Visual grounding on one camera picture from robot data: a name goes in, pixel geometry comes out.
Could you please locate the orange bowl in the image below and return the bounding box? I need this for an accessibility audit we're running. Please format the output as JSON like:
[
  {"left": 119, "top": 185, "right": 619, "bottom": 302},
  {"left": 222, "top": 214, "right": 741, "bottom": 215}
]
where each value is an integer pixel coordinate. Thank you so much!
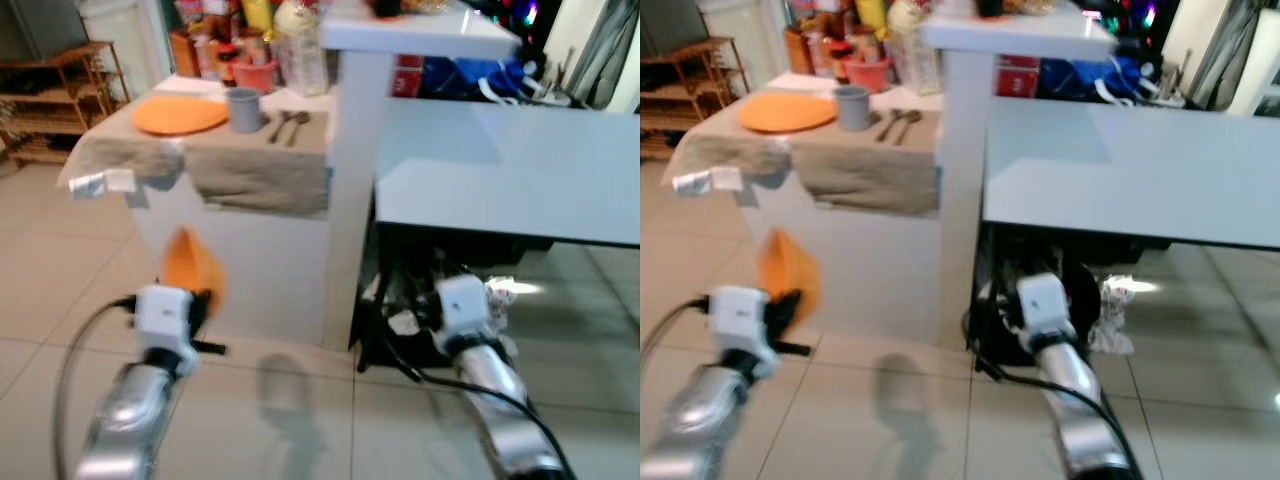
[
  {"left": 159, "top": 226, "right": 229, "bottom": 312},
  {"left": 756, "top": 227, "right": 824, "bottom": 327}
]

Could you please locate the crumpled white plastic bag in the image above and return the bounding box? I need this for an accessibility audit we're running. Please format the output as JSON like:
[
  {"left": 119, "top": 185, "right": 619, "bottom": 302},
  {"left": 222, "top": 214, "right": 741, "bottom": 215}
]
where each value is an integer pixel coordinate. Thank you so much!
[
  {"left": 1089, "top": 274, "right": 1138, "bottom": 358},
  {"left": 484, "top": 274, "right": 522, "bottom": 333}
]

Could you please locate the white raised bar counter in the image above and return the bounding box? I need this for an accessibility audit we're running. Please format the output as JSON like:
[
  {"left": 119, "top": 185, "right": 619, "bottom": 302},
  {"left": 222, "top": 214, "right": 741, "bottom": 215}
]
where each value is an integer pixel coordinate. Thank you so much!
[
  {"left": 921, "top": 0, "right": 1117, "bottom": 348},
  {"left": 319, "top": 0, "right": 522, "bottom": 352}
]

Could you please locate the beige linen cloth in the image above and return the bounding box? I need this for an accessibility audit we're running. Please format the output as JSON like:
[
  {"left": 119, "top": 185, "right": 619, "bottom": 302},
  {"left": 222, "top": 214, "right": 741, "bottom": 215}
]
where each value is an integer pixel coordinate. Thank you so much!
[
  {"left": 664, "top": 94, "right": 942, "bottom": 217},
  {"left": 59, "top": 94, "right": 332, "bottom": 217}
]

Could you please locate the white cloth tag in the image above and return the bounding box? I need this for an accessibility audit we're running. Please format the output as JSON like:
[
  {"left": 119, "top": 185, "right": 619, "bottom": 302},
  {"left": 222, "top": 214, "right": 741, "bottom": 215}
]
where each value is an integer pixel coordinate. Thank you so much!
[
  {"left": 672, "top": 166, "right": 743, "bottom": 197},
  {"left": 68, "top": 168, "right": 138, "bottom": 198}
]

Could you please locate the white dining table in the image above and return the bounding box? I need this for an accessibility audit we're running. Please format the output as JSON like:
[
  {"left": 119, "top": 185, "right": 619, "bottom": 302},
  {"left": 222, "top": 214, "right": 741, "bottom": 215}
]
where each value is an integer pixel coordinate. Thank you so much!
[
  {"left": 374, "top": 94, "right": 641, "bottom": 248},
  {"left": 981, "top": 94, "right": 1280, "bottom": 251}
]

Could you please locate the orange plate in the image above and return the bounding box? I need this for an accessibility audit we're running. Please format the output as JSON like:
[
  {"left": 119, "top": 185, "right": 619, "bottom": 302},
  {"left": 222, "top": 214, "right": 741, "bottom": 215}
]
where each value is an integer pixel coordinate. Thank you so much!
[
  {"left": 737, "top": 92, "right": 838, "bottom": 134},
  {"left": 131, "top": 94, "right": 230, "bottom": 137}
]

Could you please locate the grey cup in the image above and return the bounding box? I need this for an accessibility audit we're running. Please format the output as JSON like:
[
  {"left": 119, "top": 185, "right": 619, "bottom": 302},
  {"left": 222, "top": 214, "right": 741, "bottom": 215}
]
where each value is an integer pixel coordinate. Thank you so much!
[
  {"left": 833, "top": 85, "right": 872, "bottom": 133},
  {"left": 225, "top": 86, "right": 265, "bottom": 135}
]

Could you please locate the wooden slatted shelf rack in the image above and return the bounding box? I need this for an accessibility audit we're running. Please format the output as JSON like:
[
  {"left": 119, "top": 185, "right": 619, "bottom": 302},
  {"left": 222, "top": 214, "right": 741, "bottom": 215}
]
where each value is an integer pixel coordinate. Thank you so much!
[
  {"left": 0, "top": 39, "right": 132, "bottom": 167},
  {"left": 640, "top": 37, "right": 742, "bottom": 162}
]

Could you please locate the red plastic pot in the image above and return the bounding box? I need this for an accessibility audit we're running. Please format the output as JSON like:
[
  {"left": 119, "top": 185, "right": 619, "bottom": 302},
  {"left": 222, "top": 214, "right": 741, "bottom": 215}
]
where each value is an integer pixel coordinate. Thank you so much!
[
  {"left": 839, "top": 56, "right": 892, "bottom": 95},
  {"left": 229, "top": 57, "right": 282, "bottom": 95}
]

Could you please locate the red box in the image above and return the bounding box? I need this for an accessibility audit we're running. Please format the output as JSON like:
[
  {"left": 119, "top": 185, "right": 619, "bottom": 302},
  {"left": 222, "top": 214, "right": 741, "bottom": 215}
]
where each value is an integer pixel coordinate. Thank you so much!
[
  {"left": 394, "top": 54, "right": 427, "bottom": 99},
  {"left": 994, "top": 54, "right": 1042, "bottom": 99}
]

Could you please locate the blue bag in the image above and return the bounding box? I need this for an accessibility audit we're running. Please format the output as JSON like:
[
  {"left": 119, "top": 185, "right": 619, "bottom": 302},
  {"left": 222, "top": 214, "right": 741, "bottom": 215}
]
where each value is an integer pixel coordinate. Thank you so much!
[
  {"left": 419, "top": 54, "right": 528, "bottom": 102},
  {"left": 1034, "top": 54, "right": 1143, "bottom": 102}
]

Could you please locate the white food bag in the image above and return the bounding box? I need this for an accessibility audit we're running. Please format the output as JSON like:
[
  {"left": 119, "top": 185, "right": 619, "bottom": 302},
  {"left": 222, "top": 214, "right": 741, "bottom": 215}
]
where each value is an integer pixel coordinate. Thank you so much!
[
  {"left": 884, "top": 0, "right": 938, "bottom": 97},
  {"left": 273, "top": 0, "right": 330, "bottom": 97}
]

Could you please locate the yellow bottle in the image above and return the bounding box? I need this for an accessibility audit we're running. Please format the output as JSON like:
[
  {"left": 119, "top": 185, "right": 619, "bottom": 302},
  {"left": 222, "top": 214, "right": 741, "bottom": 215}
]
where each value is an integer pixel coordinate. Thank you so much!
[
  {"left": 855, "top": 0, "right": 887, "bottom": 39},
  {"left": 243, "top": 0, "right": 275, "bottom": 39}
]

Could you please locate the grey metal appliance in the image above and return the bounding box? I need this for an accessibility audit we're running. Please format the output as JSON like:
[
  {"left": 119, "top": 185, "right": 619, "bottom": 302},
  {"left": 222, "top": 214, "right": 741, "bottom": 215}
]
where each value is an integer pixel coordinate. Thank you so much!
[
  {"left": 0, "top": 0, "right": 87, "bottom": 62},
  {"left": 640, "top": 0, "right": 702, "bottom": 57}
]

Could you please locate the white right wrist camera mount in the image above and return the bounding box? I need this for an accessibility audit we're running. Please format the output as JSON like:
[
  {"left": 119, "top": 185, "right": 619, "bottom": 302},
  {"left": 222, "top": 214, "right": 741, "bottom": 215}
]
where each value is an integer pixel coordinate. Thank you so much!
[
  {"left": 434, "top": 274, "right": 492, "bottom": 352},
  {"left": 1014, "top": 271, "right": 1072, "bottom": 348}
]

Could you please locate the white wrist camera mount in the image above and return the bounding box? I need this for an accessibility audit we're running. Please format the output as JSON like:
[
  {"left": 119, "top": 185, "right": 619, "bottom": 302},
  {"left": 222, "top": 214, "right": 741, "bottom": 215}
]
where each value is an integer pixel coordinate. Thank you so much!
[
  {"left": 1014, "top": 271, "right": 1072, "bottom": 348},
  {"left": 132, "top": 284, "right": 199, "bottom": 375},
  {"left": 706, "top": 284, "right": 782, "bottom": 378},
  {"left": 434, "top": 274, "right": 492, "bottom": 352}
]

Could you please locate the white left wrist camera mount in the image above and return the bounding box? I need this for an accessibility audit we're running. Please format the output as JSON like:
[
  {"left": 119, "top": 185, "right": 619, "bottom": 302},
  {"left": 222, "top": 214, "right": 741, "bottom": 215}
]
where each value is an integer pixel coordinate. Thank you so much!
[
  {"left": 706, "top": 284, "right": 782, "bottom": 378},
  {"left": 132, "top": 284, "right": 199, "bottom": 375}
]

